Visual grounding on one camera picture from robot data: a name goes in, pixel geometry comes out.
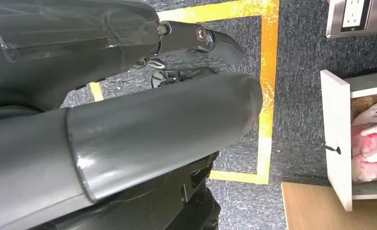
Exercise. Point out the black robot body part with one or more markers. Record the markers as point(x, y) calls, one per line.
point(195, 203)

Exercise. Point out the black drawer knob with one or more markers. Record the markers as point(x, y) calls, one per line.
point(333, 149)

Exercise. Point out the metal floor socket box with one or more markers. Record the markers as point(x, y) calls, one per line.
point(334, 19)

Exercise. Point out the white cloth bundle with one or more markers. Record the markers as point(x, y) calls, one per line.
point(374, 111)

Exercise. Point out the white open drawer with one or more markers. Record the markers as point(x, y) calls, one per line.
point(336, 120)

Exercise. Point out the yellow floor tape outline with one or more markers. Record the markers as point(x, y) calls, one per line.
point(268, 63)

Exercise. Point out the pink and white plush toy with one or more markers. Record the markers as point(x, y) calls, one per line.
point(366, 149)

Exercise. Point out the light wooden cabinet top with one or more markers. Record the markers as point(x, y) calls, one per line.
point(318, 209)

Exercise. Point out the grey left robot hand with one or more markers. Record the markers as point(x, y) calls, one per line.
point(118, 133)

